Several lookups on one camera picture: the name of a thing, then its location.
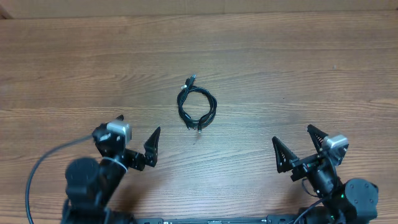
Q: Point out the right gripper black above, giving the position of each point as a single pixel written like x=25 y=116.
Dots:
x=305 y=165

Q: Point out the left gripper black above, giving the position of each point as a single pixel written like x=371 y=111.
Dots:
x=137 y=162

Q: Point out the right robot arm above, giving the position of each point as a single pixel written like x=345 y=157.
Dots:
x=354 y=201

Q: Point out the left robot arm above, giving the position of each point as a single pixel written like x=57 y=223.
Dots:
x=91 y=184

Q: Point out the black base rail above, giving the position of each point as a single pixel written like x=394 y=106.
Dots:
x=214 y=221

